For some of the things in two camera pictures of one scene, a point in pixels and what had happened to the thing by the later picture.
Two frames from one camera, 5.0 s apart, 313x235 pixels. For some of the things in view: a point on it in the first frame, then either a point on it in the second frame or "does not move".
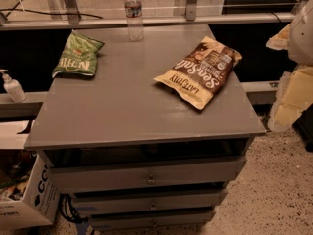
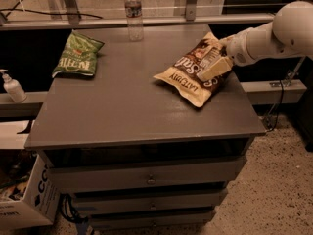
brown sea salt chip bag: (201, 72) does not move
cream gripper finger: (280, 41) → (237, 49)
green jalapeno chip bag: (78, 56) does not move
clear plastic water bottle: (133, 14) does not move
